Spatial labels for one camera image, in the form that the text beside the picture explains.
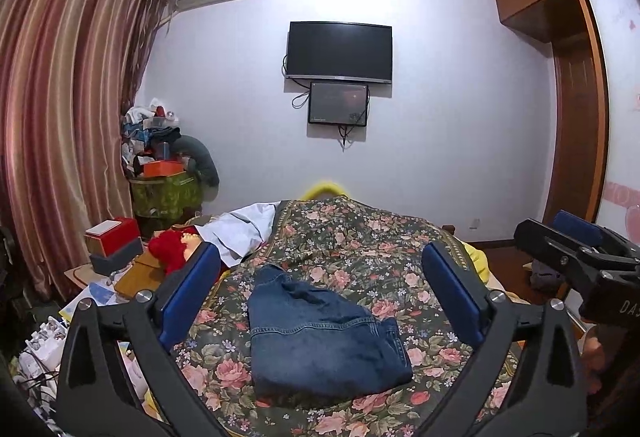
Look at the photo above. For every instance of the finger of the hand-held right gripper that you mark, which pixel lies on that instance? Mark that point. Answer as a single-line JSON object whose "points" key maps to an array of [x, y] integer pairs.
{"points": [[540, 239], [580, 227]]}

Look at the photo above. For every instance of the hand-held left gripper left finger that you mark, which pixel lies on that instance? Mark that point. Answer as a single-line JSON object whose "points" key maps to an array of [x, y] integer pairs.
{"points": [[192, 292]]}

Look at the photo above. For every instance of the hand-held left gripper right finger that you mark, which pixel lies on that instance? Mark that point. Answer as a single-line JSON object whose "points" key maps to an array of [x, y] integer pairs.
{"points": [[452, 292]]}

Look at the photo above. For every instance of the blue denim jacket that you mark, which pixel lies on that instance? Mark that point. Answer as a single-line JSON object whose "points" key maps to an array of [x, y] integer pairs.
{"points": [[325, 342]]}

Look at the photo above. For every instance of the pile of clothes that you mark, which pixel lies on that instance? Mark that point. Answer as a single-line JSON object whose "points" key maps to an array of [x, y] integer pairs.
{"points": [[145, 127]]}

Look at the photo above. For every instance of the person's right hand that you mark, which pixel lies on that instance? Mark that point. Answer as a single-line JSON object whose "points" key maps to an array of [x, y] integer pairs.
{"points": [[595, 352]]}

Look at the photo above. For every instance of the grey backpack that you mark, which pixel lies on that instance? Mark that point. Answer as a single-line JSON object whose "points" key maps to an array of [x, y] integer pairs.
{"points": [[545, 274]]}

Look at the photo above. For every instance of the red plush toy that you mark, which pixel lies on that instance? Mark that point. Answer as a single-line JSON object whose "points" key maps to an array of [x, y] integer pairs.
{"points": [[167, 249]]}

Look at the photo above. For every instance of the brown cardboard box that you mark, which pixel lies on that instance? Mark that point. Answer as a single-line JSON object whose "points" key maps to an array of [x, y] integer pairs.
{"points": [[137, 279]]}

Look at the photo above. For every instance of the white cloth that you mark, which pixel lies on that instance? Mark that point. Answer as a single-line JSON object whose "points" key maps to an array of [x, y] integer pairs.
{"points": [[240, 227]]}

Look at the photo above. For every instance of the dark grey box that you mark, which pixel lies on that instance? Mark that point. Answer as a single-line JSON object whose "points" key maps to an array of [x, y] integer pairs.
{"points": [[115, 262]]}

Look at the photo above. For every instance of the red box with white lid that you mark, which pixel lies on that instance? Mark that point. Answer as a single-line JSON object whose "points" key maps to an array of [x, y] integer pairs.
{"points": [[122, 237]]}

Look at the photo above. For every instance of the green floral box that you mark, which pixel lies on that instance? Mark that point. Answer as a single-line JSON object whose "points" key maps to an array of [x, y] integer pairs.
{"points": [[165, 194]]}

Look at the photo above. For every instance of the floral blanket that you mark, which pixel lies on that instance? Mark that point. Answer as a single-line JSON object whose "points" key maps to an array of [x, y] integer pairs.
{"points": [[350, 242]]}

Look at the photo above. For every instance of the orange box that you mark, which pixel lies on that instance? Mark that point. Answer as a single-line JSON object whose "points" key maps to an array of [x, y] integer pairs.
{"points": [[162, 168]]}

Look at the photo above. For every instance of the grey plush pillow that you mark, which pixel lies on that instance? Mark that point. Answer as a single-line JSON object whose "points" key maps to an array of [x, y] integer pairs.
{"points": [[205, 164]]}

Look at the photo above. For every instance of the white sliding wardrobe door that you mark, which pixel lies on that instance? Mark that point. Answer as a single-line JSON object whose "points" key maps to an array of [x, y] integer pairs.
{"points": [[620, 92]]}

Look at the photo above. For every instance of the pile of papers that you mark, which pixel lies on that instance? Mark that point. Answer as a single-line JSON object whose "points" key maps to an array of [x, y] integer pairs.
{"points": [[42, 347]]}

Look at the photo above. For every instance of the yellow bed sheet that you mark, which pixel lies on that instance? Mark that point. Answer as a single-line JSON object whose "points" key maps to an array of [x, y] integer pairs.
{"points": [[325, 189]]}

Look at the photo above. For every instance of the striped curtain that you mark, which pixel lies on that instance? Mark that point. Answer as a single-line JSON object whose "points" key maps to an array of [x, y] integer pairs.
{"points": [[65, 117]]}

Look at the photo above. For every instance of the small wall monitor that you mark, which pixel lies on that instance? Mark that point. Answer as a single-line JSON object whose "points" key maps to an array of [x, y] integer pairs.
{"points": [[337, 102]]}

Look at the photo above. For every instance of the large wall television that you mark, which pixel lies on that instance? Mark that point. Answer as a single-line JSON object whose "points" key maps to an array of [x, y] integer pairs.
{"points": [[340, 49]]}

